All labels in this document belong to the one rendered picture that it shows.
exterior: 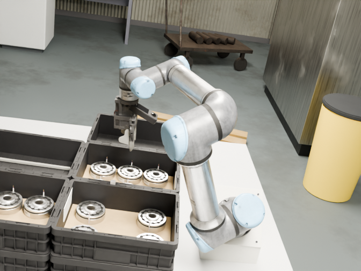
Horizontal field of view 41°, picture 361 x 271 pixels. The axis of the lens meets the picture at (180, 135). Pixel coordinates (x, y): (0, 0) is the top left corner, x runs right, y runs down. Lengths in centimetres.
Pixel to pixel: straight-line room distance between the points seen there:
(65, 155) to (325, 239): 200
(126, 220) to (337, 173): 229
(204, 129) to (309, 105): 296
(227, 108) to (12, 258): 84
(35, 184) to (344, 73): 298
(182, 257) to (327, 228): 188
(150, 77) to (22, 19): 438
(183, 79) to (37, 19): 445
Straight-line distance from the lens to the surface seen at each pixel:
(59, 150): 209
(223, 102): 137
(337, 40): 411
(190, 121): 132
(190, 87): 153
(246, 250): 188
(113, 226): 175
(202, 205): 151
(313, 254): 330
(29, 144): 211
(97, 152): 206
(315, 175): 385
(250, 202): 164
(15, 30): 602
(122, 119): 183
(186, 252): 189
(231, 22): 796
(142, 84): 164
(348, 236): 360
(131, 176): 198
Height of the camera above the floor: 189
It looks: 26 degrees down
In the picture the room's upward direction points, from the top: 10 degrees clockwise
